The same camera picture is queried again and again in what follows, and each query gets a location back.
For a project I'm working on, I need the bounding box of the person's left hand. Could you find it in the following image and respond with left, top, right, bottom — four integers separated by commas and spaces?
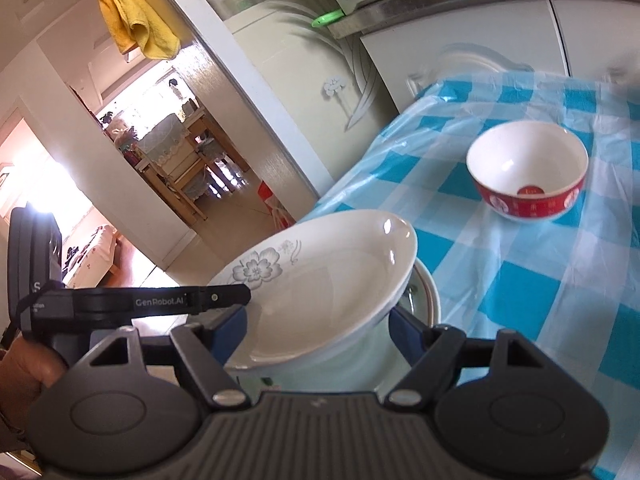
0, 337, 68, 431

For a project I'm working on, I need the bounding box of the wooden chair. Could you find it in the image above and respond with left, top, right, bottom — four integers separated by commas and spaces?
170, 150, 213, 211

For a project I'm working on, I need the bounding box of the white refrigerator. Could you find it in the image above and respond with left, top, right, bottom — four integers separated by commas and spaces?
222, 0, 401, 196

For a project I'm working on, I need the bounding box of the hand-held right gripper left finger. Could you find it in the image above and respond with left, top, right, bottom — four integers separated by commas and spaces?
75, 305, 251, 408

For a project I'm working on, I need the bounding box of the white kitchen cabinet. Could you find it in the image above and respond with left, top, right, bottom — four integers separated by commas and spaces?
327, 0, 640, 116

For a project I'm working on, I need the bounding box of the yellow cloth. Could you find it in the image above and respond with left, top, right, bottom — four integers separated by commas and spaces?
92, 0, 181, 61

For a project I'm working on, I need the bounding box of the green plastic tool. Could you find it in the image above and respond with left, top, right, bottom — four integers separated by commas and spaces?
311, 9, 347, 28

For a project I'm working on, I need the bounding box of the red plastic bag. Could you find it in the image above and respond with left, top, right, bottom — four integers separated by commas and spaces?
257, 182, 296, 231

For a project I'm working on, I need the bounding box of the blue white checkered tablecloth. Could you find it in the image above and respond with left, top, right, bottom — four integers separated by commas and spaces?
295, 72, 640, 480

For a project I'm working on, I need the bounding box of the wooden dining table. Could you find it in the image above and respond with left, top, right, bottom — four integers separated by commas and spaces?
135, 110, 251, 226

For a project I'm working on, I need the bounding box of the red patterned bowl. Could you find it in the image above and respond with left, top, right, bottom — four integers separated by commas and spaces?
466, 120, 589, 223

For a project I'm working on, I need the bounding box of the glass sliding door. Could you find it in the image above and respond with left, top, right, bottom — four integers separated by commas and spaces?
135, 0, 401, 221

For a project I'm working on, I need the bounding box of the large white flower plate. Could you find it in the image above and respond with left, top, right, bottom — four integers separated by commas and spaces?
227, 257, 442, 393

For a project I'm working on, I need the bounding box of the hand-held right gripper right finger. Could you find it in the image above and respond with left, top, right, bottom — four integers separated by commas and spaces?
387, 305, 556, 406

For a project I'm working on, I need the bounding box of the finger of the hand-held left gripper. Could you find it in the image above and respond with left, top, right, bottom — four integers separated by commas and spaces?
200, 284, 252, 312

